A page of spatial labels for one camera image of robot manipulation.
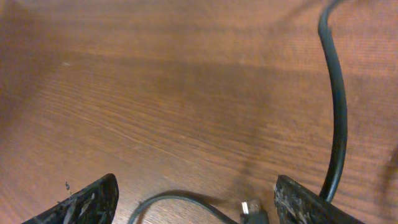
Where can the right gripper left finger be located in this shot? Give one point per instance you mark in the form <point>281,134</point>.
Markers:
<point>96,203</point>

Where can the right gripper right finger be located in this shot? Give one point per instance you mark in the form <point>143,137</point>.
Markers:
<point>297,204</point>

